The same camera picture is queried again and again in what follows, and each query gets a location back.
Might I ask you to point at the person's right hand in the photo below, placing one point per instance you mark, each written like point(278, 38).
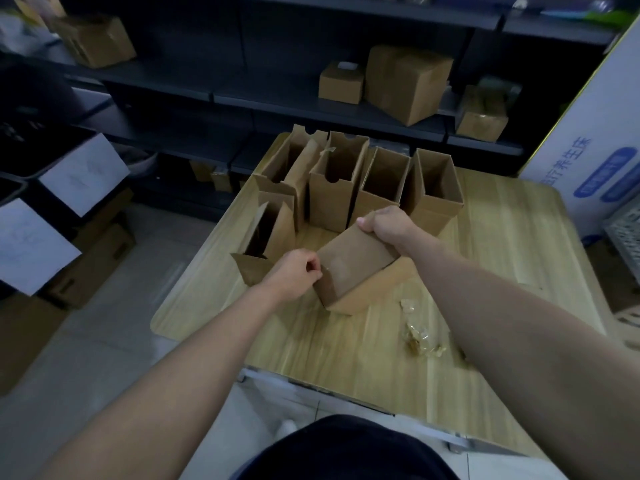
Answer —
point(395, 227)

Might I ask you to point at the person's left hand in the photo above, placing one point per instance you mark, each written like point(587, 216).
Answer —
point(295, 277)

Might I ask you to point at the cluster of cardboard boxes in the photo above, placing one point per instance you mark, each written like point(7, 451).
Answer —
point(435, 204)

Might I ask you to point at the clear tape wad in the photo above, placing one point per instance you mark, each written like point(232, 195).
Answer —
point(422, 339)

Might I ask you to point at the white plastic crate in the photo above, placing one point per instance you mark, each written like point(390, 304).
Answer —
point(625, 239)

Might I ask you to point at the person's right forearm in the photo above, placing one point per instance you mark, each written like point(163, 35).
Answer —
point(525, 354)

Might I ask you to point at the person's left forearm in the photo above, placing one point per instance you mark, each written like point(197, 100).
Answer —
point(165, 394)

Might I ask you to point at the person's white left shoe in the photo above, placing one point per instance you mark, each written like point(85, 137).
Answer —
point(285, 429)

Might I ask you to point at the person's dark shirt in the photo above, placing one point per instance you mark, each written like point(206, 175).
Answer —
point(350, 452)

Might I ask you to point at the small dim brown carton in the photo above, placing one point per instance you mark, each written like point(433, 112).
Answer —
point(212, 177)

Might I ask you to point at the small sealed brown carton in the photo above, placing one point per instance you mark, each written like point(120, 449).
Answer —
point(481, 122)

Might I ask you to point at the large sealed brown carton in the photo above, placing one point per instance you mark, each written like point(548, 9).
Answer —
point(405, 84)

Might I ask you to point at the small carton with white label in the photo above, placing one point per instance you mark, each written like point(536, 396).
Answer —
point(341, 84)

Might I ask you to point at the grey wrapped item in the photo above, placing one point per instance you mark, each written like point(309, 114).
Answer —
point(502, 89)

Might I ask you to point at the dark metal shelf unit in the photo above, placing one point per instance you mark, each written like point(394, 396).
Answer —
point(250, 94)

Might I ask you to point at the white plastic bag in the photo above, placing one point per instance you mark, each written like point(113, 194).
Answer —
point(137, 159)

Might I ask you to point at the dim brown flattened carton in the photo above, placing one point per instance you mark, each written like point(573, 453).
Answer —
point(90, 269)

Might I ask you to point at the large white printed carton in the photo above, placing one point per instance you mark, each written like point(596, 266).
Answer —
point(600, 119)

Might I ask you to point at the white flat board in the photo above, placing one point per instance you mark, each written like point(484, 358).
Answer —
point(30, 247)
point(85, 174)

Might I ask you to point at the small white round object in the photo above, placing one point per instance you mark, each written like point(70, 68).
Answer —
point(520, 4)

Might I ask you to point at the black plastic crate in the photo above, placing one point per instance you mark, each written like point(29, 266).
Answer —
point(35, 144)

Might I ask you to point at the green blue plastic utensil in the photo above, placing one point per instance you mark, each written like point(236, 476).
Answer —
point(610, 17)

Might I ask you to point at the brown carton with black print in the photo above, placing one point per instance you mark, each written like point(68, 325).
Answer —
point(95, 42)

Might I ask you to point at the grey metal table frame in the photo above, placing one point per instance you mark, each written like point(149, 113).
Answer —
point(350, 399)

